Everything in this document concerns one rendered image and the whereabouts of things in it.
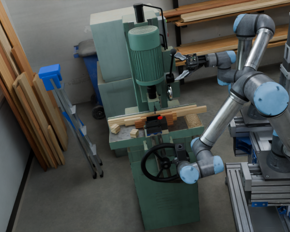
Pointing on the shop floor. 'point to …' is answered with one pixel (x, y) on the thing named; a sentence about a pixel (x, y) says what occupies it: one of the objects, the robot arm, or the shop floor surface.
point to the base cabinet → (165, 197)
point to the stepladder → (71, 115)
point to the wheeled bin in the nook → (88, 55)
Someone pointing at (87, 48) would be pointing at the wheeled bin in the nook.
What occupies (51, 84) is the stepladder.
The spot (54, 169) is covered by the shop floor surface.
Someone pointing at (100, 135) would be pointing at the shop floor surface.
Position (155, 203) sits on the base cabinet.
